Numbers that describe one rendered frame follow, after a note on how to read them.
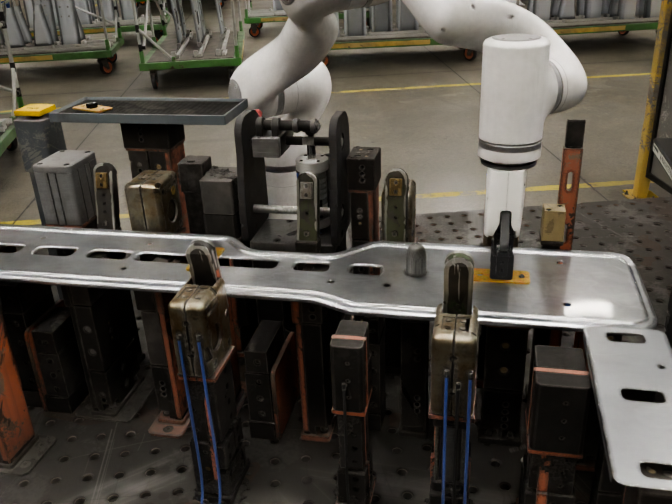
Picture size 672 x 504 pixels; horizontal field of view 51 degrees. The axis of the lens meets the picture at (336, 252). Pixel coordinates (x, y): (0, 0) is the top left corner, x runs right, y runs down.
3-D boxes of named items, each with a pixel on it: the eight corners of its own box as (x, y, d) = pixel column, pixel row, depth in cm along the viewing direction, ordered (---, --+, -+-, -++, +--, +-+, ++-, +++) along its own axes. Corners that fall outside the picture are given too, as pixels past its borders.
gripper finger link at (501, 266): (492, 234, 100) (489, 276, 103) (491, 244, 97) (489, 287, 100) (515, 236, 99) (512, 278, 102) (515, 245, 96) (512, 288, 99)
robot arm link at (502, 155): (479, 127, 100) (478, 147, 102) (477, 145, 93) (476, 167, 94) (540, 128, 99) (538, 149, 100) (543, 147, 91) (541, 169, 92)
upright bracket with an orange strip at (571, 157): (538, 387, 129) (566, 120, 107) (538, 383, 130) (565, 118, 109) (555, 389, 128) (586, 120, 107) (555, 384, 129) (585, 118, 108)
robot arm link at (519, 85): (515, 123, 101) (465, 135, 97) (522, 28, 95) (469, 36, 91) (560, 137, 94) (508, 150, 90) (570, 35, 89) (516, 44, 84)
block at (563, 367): (507, 556, 96) (522, 387, 84) (506, 496, 105) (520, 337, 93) (580, 566, 94) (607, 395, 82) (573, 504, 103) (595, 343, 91)
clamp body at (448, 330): (410, 557, 96) (411, 342, 81) (418, 494, 107) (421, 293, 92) (477, 566, 95) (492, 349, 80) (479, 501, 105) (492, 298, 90)
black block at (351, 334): (324, 522, 103) (313, 354, 90) (338, 470, 112) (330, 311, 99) (378, 529, 101) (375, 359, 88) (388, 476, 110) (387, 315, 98)
